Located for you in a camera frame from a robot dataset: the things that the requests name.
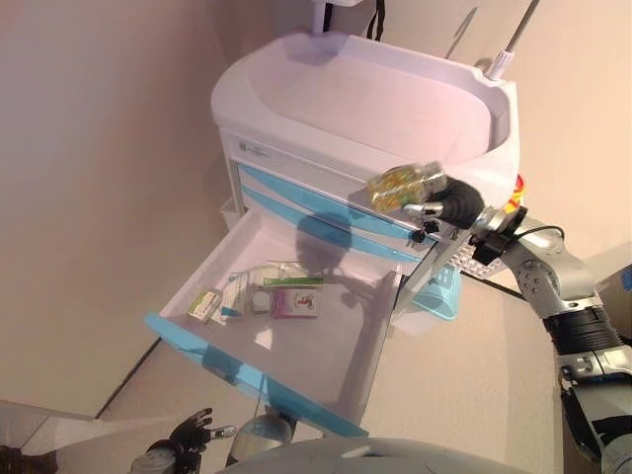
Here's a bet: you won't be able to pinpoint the clear yellow medicine bottle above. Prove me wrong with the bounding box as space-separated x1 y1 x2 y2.
364 160 448 214

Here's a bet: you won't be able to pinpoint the black cart lock keys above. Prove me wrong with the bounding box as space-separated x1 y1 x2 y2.
412 219 443 246

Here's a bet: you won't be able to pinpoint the metal IV pole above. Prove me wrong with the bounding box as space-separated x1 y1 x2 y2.
486 0 542 83

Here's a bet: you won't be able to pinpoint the grey robot left leg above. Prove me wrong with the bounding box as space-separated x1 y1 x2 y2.
224 414 292 468

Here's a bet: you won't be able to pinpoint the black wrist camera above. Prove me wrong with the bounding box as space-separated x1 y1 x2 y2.
473 234 510 266

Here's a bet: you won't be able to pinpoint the white cart side shelf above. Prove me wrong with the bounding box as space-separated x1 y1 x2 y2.
310 0 369 36

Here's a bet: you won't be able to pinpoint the small green medicine box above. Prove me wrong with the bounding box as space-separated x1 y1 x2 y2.
186 288 222 323

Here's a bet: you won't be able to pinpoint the translucent white side bin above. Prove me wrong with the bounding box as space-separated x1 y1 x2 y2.
219 196 239 227

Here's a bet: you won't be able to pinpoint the black hanging strap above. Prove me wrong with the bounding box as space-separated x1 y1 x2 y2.
362 0 389 43

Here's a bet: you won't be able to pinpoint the white and blue medicine box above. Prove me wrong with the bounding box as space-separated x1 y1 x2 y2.
211 274 251 325

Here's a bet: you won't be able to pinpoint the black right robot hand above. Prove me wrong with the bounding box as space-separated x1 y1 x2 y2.
402 161 488 231

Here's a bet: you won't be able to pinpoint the white plastic mesh basket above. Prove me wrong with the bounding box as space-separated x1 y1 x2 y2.
451 241 505 280

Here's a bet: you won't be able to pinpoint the blue-fronted cart drawer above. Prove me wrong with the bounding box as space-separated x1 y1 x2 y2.
142 209 406 438

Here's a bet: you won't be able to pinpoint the white and blue medical cart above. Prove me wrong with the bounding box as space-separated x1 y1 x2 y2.
209 27 528 317

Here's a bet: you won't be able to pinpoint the yellow sharps container red lid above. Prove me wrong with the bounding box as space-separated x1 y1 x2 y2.
508 172 528 208

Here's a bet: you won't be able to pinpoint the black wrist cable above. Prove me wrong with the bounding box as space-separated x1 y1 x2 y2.
503 224 567 248

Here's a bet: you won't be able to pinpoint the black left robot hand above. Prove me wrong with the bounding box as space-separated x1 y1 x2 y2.
170 407 236 468

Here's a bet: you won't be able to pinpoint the grey robot torso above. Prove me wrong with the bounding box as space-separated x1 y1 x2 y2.
246 436 574 474

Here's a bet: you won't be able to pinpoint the purple and white medicine box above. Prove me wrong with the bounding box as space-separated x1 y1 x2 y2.
270 288 320 322

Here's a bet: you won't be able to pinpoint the waste bin with blue lid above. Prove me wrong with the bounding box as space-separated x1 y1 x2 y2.
397 261 463 337

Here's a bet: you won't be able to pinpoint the long green and white box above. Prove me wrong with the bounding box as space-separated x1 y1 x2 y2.
249 261 325 290

